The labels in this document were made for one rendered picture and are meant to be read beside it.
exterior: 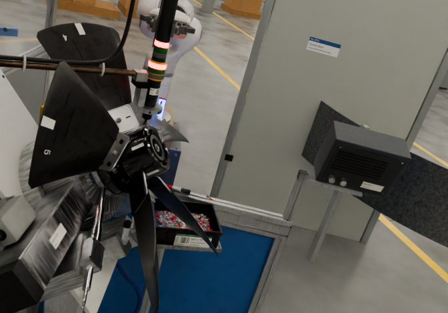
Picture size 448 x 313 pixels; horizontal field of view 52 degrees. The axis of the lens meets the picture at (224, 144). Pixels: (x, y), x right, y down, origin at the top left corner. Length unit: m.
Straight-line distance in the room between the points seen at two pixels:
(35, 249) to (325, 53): 2.39
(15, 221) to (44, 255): 0.08
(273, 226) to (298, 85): 1.48
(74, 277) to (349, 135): 0.98
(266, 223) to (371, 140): 0.47
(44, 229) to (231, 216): 0.90
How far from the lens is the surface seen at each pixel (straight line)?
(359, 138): 1.58
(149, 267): 1.02
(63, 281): 0.97
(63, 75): 0.86
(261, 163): 3.19
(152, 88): 1.14
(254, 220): 1.69
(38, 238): 0.90
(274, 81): 2.99
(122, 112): 1.13
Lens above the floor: 1.69
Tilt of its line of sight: 23 degrees down
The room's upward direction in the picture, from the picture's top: 16 degrees clockwise
